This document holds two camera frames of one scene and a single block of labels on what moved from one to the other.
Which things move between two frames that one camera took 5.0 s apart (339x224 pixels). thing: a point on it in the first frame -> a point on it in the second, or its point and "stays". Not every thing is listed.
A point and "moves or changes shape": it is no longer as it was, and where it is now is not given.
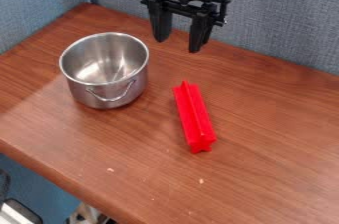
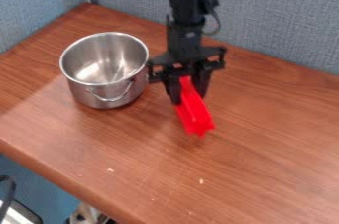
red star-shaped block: x=197 y=117 moves or changes shape
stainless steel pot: x=105 y=67 stays
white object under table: x=87 y=215 stays
